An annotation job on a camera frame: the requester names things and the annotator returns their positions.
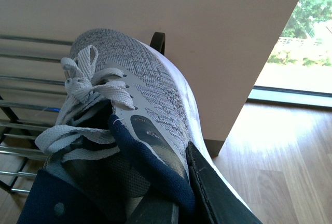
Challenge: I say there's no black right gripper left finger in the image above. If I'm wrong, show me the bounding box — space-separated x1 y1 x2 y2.
126 194 179 224

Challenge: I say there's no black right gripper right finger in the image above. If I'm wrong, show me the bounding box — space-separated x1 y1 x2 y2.
186 142 261 224

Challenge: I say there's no grey sneaker with navy lining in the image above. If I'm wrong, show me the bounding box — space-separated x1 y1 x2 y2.
18 29 249 223

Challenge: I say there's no black metal shoe rack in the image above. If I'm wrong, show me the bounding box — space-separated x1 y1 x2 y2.
1 32 165 194

